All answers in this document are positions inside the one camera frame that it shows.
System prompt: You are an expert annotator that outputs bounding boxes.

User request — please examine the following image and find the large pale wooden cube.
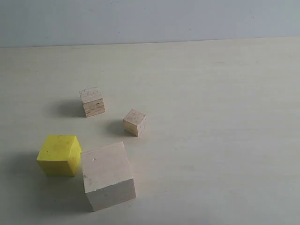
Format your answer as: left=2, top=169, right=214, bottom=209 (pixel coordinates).
left=81, top=142, right=136, bottom=211

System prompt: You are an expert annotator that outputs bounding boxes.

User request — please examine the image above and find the yellow cube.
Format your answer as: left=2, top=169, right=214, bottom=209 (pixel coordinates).
left=37, top=135, right=82, bottom=177

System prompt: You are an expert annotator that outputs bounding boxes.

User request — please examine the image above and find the small light wooden cube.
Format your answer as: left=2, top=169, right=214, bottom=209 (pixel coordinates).
left=123, top=109, right=146, bottom=136

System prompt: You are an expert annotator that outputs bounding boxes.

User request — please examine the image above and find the medium plywood cube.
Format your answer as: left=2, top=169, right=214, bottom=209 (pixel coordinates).
left=79, top=87, right=105, bottom=117

